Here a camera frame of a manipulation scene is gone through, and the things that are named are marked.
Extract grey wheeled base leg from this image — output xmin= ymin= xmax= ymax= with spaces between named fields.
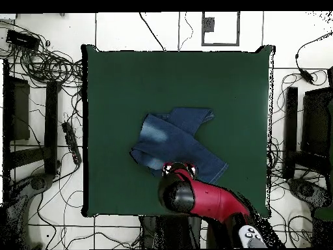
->
xmin=287 ymin=177 xmax=332 ymax=210
xmin=5 ymin=172 xmax=56 ymax=249

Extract black electronics box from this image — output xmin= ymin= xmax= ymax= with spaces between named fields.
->
xmin=5 ymin=29 xmax=41 ymax=51

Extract small grey floor box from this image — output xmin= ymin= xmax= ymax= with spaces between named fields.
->
xmin=202 ymin=16 xmax=216 ymax=33

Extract dark green table cloth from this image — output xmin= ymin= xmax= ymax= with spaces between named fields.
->
xmin=81 ymin=44 xmax=276 ymax=218

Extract blue denim jeans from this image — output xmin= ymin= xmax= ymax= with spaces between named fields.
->
xmin=129 ymin=106 xmax=230 ymax=184

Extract black cable tangle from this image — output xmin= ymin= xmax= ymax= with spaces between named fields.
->
xmin=0 ymin=19 xmax=84 ymax=89

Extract grey square floor frame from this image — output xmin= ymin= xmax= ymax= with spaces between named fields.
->
xmin=200 ymin=10 xmax=241 ymax=47

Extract black power strip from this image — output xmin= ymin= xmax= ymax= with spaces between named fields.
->
xmin=61 ymin=121 xmax=83 ymax=166

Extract thin black floor cable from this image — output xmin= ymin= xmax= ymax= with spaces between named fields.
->
xmin=177 ymin=11 xmax=194 ymax=51

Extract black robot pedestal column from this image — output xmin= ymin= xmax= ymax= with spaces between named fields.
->
xmin=139 ymin=215 xmax=203 ymax=249

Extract black power adapter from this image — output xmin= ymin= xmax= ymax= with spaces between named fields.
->
xmin=298 ymin=68 xmax=316 ymax=85

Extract black metal frame stand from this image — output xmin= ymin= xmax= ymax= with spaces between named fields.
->
xmin=2 ymin=59 xmax=62 ymax=183
xmin=282 ymin=66 xmax=333 ymax=183

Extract thick black floor cable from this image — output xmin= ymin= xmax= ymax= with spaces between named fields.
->
xmin=138 ymin=11 xmax=167 ymax=52

